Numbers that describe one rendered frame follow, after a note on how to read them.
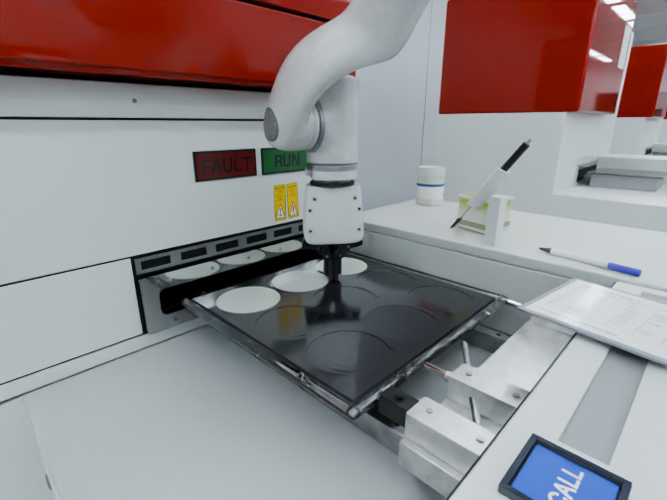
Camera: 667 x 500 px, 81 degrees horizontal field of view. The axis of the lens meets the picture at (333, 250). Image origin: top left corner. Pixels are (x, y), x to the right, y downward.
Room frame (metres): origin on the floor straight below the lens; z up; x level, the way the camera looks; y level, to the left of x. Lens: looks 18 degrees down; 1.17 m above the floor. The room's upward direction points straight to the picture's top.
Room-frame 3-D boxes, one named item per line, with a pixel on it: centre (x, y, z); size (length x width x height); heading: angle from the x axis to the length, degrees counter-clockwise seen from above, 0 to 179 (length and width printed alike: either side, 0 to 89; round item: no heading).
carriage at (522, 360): (0.40, -0.22, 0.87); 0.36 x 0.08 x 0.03; 135
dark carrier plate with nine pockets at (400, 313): (0.57, -0.02, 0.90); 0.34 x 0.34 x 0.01; 45
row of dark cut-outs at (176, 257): (0.71, 0.15, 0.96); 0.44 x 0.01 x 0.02; 135
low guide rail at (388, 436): (0.44, 0.02, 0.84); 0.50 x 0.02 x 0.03; 45
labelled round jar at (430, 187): (1.02, -0.25, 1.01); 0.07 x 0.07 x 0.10
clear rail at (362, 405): (0.45, -0.15, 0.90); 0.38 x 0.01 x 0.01; 135
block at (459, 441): (0.29, -0.11, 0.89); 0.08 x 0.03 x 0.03; 45
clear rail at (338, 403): (0.44, 0.11, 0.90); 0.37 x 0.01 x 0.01; 45
